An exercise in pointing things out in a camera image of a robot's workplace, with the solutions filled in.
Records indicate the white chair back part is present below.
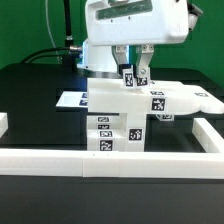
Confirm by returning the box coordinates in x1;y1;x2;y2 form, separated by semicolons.
87;78;224;115

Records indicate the white U-shaped fence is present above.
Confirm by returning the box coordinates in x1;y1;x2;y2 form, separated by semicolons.
0;118;224;179

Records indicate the white chair seat part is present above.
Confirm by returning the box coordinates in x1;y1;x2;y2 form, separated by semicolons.
121;113;146;152

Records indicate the white marker sheet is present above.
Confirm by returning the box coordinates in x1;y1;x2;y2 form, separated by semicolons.
56;91;88;108

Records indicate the black vertical cable post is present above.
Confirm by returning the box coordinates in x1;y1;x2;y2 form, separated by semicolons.
63;0;74;64

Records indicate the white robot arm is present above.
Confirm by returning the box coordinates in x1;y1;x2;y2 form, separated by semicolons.
79;0;203;77

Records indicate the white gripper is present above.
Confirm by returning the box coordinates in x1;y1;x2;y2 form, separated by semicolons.
85;0;189;78

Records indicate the black thick cable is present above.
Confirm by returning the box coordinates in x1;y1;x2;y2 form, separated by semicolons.
20;45;84;64

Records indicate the white block at left edge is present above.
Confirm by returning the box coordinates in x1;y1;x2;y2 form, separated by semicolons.
0;112;8;136

